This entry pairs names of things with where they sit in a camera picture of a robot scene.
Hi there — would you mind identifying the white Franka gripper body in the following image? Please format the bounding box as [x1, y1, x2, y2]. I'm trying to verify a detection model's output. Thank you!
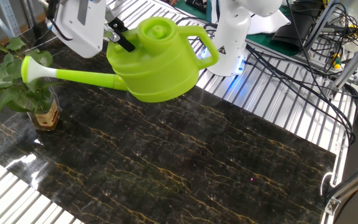
[50, 0, 109, 59]

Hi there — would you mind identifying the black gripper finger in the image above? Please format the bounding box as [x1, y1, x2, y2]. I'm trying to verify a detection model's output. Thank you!
[103, 23, 121, 44]
[108, 17, 136, 53]

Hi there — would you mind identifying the lime green watering can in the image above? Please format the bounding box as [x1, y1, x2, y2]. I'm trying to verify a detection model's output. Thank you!
[21, 16, 220, 104]

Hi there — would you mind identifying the green leafy plant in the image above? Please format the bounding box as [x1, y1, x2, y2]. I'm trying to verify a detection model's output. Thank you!
[0, 37, 62, 134]

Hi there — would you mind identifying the glass bottle with label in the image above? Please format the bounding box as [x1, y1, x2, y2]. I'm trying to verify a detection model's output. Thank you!
[26, 93, 61, 131]

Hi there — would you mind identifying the white cloth sheet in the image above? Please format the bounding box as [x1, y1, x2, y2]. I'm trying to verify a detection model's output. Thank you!
[247, 9, 291, 35]

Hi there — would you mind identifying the dark marble pattern mat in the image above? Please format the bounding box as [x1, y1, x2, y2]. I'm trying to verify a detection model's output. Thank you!
[0, 18, 337, 224]

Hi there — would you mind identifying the black pouch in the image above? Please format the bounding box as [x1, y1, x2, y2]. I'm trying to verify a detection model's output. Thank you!
[273, 2, 318, 52]

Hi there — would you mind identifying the yellow green screwdriver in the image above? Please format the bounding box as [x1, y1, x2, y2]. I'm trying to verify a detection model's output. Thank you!
[331, 52, 342, 70]

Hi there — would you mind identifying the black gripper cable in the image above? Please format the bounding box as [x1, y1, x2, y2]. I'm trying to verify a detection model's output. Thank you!
[45, 0, 74, 42]

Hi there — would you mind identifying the grey metal frame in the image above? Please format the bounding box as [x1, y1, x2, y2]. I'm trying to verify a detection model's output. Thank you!
[0, 0, 23, 40]

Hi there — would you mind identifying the aluminium diagonal post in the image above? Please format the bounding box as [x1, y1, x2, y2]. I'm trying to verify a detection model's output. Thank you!
[331, 30, 358, 91]

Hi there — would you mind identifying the black cable bundle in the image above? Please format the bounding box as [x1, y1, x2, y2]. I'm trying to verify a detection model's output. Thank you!
[175, 0, 358, 146]

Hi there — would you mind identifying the aluminium bracket post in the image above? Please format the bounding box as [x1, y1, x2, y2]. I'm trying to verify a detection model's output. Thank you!
[324, 161, 358, 216]

